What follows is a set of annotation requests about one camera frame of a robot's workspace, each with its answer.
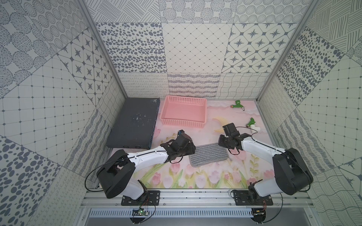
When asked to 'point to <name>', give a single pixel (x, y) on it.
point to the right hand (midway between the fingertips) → (221, 142)
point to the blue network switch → (135, 127)
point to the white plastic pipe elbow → (254, 128)
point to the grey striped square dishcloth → (208, 153)
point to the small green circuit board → (141, 212)
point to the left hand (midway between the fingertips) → (192, 143)
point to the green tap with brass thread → (251, 122)
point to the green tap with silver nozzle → (238, 105)
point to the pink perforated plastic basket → (184, 111)
